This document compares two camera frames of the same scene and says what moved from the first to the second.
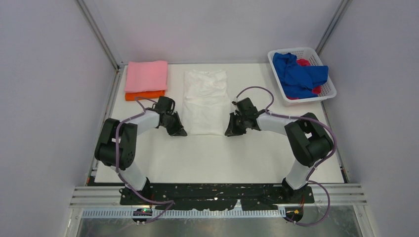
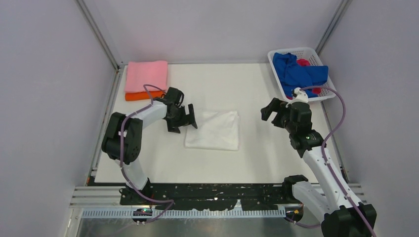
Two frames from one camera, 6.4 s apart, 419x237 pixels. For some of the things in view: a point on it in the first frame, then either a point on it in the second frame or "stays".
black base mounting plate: [215, 197] stays
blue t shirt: [298, 81] stays
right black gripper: [232, 130] to [273, 106]
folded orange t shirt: [146, 95] stays
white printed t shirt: [206, 108] to [217, 130]
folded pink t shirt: [146, 76] stays
